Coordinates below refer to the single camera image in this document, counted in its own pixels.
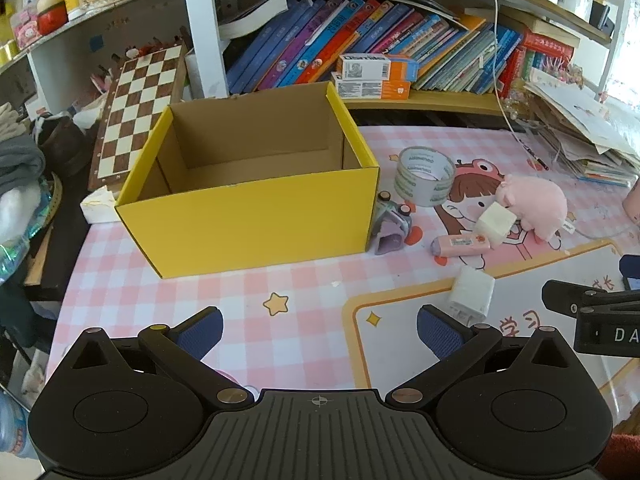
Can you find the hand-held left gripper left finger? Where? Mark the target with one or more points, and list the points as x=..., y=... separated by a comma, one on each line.
x=200, y=335

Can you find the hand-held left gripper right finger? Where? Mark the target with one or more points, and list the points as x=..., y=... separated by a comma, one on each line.
x=437, y=332

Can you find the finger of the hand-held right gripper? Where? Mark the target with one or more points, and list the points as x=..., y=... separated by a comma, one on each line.
x=565, y=295
x=631, y=272

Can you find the pink eraser stick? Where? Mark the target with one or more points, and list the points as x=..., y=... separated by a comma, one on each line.
x=460, y=244

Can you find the pink plush pig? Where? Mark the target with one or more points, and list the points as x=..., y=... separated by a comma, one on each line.
x=540, y=205

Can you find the white foam cube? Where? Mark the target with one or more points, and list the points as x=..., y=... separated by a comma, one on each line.
x=495, y=225

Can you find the yellow cardboard box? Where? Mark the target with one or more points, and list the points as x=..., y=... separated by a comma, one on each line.
x=250, y=225

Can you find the clear tape roll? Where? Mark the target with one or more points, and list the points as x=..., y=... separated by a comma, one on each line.
x=415, y=195

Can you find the white charger plug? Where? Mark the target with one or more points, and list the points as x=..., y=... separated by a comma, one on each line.
x=470, y=292

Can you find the pink rounded object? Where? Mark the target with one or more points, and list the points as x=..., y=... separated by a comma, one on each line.
x=632, y=207

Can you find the pink checked desk mat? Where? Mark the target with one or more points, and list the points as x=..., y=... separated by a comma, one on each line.
x=300, y=285

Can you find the person's red clothing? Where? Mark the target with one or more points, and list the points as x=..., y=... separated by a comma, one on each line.
x=622, y=460

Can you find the black patterned pencil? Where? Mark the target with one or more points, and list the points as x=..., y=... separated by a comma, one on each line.
x=533, y=154

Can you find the pile of papers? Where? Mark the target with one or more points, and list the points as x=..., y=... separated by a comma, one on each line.
x=590, y=125

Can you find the iridescent plastic bag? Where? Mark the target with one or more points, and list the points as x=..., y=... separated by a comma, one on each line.
x=10, y=260

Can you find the clear plastic bottle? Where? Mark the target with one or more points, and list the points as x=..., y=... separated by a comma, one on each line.
x=12, y=430

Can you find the colourful spiky bead ornament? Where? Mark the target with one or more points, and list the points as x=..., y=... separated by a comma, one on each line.
x=562, y=70

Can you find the wooden chessboard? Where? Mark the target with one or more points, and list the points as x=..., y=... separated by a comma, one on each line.
x=140, y=110

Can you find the brown leather bag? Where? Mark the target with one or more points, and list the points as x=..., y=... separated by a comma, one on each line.
x=62, y=145

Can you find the white plastic bag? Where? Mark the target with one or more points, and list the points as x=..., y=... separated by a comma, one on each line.
x=89, y=117

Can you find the grey folded cloth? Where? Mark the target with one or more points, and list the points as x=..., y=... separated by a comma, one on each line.
x=20, y=160

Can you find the orange blue white box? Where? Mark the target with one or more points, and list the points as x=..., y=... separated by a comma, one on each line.
x=375, y=66

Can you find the beige folded cloth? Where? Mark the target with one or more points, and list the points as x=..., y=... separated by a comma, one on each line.
x=10, y=120

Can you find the row of small folded figures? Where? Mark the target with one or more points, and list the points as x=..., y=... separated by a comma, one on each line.
x=150, y=49

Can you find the white and wooden bookshelf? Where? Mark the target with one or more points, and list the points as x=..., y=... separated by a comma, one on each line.
x=200, y=35

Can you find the row of colourful books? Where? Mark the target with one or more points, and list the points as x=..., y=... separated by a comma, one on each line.
x=325, y=45

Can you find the thick grey paperback book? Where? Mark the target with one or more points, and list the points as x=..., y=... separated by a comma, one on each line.
x=255, y=15

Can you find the red round jar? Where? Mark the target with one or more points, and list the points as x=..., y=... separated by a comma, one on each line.
x=52, y=20

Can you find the pink cartoon box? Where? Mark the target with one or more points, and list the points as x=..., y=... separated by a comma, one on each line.
x=26, y=32

